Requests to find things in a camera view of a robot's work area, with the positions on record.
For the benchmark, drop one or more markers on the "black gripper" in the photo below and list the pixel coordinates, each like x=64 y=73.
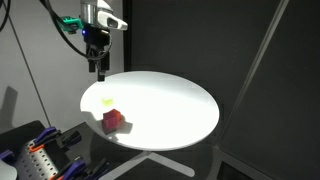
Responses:
x=98 y=44

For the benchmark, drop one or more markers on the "pink block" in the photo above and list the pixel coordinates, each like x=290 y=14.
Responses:
x=112 y=116

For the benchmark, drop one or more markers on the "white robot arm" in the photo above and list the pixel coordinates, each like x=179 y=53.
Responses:
x=98 y=20

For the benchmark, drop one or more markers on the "lime green block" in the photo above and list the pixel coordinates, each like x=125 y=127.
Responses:
x=107 y=101

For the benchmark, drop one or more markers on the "orange block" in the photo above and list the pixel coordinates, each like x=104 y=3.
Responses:
x=122 y=118

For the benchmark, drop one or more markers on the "grey block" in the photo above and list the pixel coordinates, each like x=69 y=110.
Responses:
x=109 y=127

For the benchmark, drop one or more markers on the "round white table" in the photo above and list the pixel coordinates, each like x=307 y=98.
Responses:
x=162 y=112

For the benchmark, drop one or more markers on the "black clamp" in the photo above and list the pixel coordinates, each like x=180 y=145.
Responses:
x=71 y=140

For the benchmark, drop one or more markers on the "purple clamp upper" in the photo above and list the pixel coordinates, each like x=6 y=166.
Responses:
x=47 y=135

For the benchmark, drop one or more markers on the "purple clamp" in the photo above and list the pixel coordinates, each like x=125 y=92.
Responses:
x=70 y=171
x=47 y=135

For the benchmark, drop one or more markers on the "purple clamp lower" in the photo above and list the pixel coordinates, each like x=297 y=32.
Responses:
x=70 y=171

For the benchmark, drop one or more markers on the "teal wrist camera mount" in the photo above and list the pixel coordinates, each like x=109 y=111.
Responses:
x=71 y=24

